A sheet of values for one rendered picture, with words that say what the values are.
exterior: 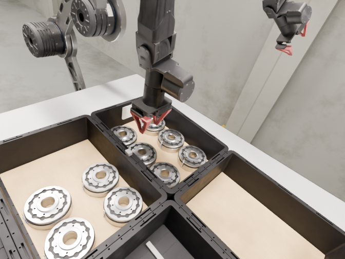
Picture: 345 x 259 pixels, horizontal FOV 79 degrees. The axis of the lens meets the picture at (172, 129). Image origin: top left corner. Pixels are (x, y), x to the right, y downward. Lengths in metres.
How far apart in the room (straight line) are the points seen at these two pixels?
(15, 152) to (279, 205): 0.79
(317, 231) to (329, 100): 1.50
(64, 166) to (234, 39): 1.88
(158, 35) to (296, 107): 1.85
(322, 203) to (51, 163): 1.09
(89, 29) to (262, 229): 0.92
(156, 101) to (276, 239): 0.52
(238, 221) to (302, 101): 1.61
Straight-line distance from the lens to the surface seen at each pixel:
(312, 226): 0.77
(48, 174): 0.72
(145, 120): 0.55
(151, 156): 0.71
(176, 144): 0.78
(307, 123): 2.22
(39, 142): 0.73
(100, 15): 0.94
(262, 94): 2.02
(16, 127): 1.11
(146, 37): 0.46
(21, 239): 0.52
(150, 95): 0.54
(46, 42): 1.38
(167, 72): 0.48
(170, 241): 0.61
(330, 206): 1.20
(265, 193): 0.76
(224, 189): 0.75
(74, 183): 0.69
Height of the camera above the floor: 1.39
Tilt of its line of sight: 39 degrees down
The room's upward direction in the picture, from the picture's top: 15 degrees clockwise
